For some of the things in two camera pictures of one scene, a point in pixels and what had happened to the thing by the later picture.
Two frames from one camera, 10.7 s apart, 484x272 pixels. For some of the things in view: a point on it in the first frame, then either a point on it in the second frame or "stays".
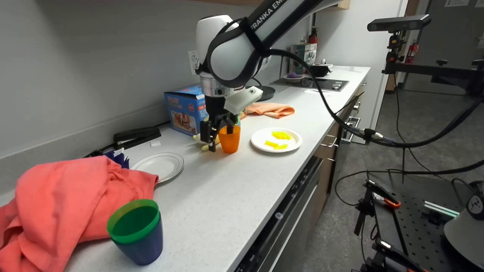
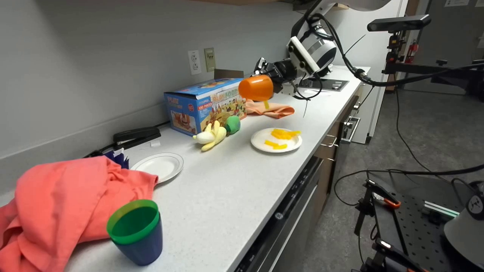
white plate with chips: [277, 139] stays
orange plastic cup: [229, 141] -> [256, 88]
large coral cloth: [62, 204] stays
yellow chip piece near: [276, 145] stays
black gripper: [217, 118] -> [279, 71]
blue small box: [120, 157] stays
